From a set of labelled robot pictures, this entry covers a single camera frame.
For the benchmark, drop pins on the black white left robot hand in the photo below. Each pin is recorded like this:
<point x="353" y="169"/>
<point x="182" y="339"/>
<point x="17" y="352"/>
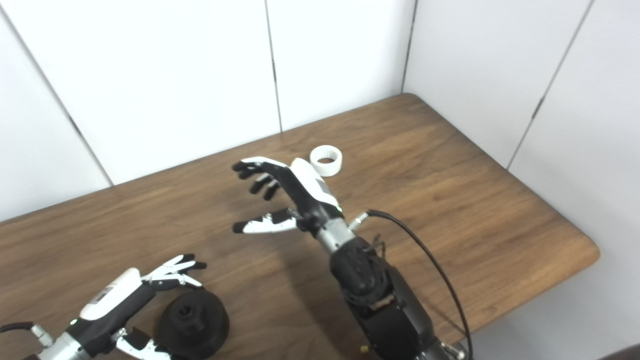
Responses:
<point x="115" y="295"/>

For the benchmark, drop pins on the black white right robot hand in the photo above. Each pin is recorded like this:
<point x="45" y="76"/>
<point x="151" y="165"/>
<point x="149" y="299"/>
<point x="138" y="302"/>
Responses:
<point x="310" y="192"/>

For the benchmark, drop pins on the round black plastic part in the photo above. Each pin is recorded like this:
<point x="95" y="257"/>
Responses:
<point x="200" y="325"/>

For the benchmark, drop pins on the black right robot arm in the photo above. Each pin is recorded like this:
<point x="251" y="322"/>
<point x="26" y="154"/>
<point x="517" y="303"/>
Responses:
<point x="380" y="300"/>

